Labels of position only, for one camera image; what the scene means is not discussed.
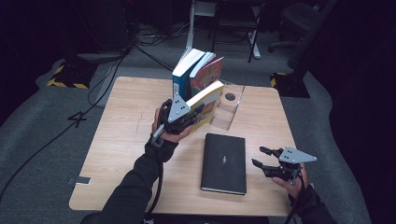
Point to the black metal chair frame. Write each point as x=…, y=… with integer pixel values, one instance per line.
x=214, y=37

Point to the black hardcover book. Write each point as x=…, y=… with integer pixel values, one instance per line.
x=224, y=165

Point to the red illustrated book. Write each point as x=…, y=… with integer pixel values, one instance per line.
x=207, y=74

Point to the person's right hand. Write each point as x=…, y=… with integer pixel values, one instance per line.
x=295, y=189

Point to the black office chair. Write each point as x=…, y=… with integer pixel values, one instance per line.
x=292, y=18

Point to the blue book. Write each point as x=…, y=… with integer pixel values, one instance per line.
x=182, y=79

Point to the black equipment cabinet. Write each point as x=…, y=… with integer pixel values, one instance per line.
x=106, y=25

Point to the black round table grommet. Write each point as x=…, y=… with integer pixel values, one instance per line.
x=230, y=96

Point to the grey round stand base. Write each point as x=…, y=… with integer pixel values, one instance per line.
x=99, y=57

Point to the clear acrylic book rack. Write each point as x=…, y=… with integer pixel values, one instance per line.
x=229, y=109

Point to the white desk leg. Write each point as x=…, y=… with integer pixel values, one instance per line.
x=255, y=46
x=190, y=31

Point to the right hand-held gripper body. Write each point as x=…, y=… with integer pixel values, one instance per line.
x=295, y=156

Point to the person's black shoe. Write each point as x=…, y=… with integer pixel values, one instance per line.
x=148, y=221

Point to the black slanted stand post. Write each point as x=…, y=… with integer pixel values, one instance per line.
x=306, y=40

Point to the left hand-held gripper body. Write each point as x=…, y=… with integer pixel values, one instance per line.
x=177, y=112

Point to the grey tape piece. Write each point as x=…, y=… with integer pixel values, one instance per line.
x=83, y=180

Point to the person's left hand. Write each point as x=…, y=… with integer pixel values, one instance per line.
x=171, y=137

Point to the yellow black striped stand base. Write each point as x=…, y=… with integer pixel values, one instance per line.
x=71, y=74
x=291, y=87

